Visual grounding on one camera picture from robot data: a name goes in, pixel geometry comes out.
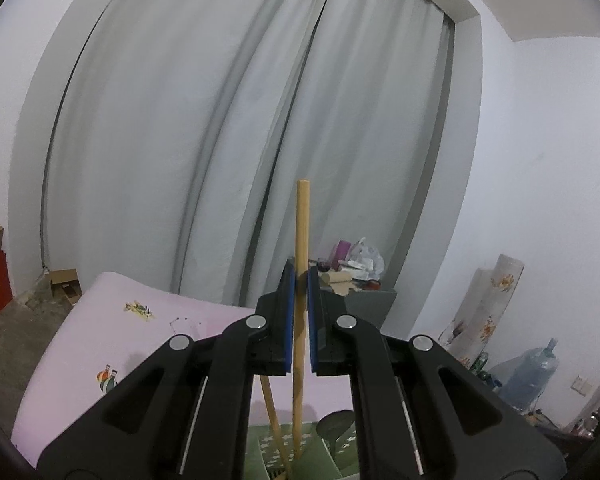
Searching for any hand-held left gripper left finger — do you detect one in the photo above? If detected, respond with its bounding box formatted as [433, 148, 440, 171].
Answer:
[36, 257, 297, 480]

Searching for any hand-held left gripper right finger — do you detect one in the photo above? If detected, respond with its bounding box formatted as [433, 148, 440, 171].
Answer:
[306, 266, 567, 480]

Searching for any metal spoon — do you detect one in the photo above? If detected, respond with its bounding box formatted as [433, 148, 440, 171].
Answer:
[316, 409, 356, 456]

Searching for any long bamboo chopstick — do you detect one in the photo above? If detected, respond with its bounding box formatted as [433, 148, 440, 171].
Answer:
[291, 179, 311, 463]

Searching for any green star-holed utensil basket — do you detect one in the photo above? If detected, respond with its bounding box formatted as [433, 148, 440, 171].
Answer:
[247, 420, 363, 480]

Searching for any brown cardboard roll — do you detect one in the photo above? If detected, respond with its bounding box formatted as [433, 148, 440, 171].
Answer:
[320, 270, 356, 293]

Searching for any grey cabinet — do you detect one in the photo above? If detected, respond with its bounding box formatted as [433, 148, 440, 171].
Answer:
[307, 280, 398, 333]

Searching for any white plastic bag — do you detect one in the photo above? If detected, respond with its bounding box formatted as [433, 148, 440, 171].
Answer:
[347, 237, 386, 276]

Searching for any rolled floral mat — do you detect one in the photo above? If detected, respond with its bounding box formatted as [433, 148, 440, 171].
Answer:
[439, 254, 525, 366]

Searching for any pink printed tablecloth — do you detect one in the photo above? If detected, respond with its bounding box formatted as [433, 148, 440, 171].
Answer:
[10, 271, 353, 461]

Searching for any blue water bottle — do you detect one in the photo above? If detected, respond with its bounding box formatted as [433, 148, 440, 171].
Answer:
[500, 337, 563, 408]

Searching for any grey curtain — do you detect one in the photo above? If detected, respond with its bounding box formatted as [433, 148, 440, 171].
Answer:
[40, 0, 481, 311]

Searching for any small cardboard box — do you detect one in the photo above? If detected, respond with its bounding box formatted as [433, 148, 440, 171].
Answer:
[49, 269, 83, 306]

